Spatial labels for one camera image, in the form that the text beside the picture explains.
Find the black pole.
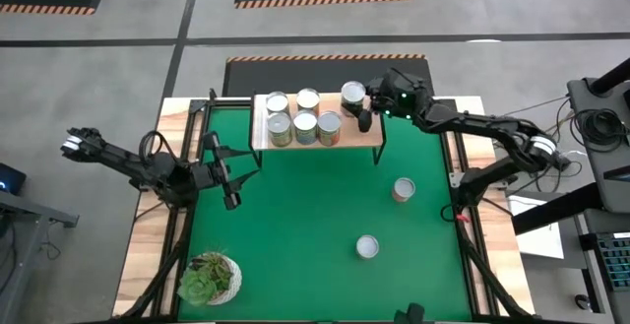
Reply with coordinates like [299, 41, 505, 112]
[588, 57, 630, 97]

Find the dark device with blue light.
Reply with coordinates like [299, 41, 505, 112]
[0, 162, 28, 196]

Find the white geometric plant pot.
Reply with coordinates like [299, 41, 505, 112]
[194, 252, 243, 307]

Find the multicoloured label tin can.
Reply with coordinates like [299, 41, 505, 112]
[266, 91, 291, 114]

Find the short sliced peaches tin can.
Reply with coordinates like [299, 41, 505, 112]
[354, 233, 381, 260]

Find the wooden shelf with black legs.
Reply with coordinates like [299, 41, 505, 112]
[248, 86, 388, 169]

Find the coiled black cable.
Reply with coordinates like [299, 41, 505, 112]
[570, 107, 629, 154]

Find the green rosette succulent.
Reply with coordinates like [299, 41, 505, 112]
[176, 268, 218, 308]

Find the grey equipment cart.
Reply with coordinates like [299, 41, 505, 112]
[565, 76, 630, 215]

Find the backlit computer keyboard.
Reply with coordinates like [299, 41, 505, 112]
[593, 232, 630, 293]

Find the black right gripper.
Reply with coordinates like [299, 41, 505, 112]
[357, 67, 434, 132]

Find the blue label tin can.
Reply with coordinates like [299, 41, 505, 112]
[292, 109, 319, 147]

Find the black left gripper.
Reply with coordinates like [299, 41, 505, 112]
[190, 131, 261, 211]

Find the grey floor cable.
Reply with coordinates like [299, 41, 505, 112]
[486, 96, 571, 122]

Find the black beam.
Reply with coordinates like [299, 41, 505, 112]
[511, 181, 604, 236]

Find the grey metal desk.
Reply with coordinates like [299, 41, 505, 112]
[0, 189, 80, 324]

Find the orange pineapple tin can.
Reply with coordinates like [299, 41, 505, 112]
[316, 110, 343, 148]

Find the black metal rig frame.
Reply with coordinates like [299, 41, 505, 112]
[111, 87, 538, 324]

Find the white paper sheet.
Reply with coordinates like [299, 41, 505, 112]
[505, 193, 566, 260]

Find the olive label tin can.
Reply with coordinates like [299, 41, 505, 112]
[340, 80, 368, 118]

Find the berries tin can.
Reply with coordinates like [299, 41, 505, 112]
[391, 176, 417, 204]

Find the spiky green succulent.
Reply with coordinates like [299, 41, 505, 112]
[189, 249, 233, 291]

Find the grey keyboard desk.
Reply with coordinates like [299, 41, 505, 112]
[570, 209, 630, 324]

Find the green oranges tin can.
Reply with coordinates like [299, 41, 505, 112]
[267, 111, 294, 148]

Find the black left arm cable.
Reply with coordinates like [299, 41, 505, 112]
[139, 130, 171, 167]

